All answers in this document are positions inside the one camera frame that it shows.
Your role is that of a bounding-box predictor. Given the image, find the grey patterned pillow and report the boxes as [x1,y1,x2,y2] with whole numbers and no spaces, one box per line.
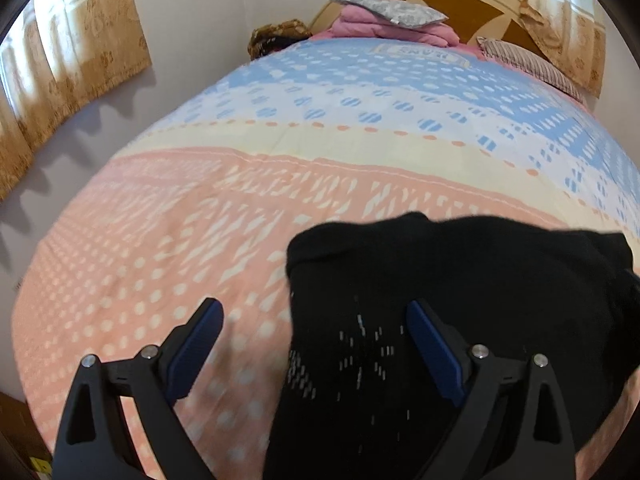
[328,0,449,28]

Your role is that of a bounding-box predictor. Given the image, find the pink folded blanket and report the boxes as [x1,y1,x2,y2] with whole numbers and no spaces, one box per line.
[312,6,461,50]

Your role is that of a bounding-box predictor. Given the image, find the striped pink pillow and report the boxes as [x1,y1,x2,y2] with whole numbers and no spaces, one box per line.
[475,36,591,106]

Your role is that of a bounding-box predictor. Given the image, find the gold sheer curtain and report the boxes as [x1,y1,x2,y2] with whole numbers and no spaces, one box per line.
[392,0,608,99]
[0,0,152,201]

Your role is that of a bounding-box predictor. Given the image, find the pink and blue dotted blanket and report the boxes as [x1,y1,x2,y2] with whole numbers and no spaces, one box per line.
[11,35,640,480]

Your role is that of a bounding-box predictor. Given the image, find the brown patterned bag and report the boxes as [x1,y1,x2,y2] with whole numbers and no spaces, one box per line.
[247,19,313,60]

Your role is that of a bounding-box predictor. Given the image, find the black pants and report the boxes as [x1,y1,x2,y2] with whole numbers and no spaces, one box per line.
[262,211,640,480]

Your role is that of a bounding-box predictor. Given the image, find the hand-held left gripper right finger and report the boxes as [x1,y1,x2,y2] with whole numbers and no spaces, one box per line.
[405,299,577,480]

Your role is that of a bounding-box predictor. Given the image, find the cream wooden headboard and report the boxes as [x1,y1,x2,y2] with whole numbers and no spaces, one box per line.
[309,0,556,58]

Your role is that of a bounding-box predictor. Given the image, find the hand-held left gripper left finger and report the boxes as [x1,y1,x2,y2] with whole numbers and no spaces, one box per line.
[52,297,224,480]

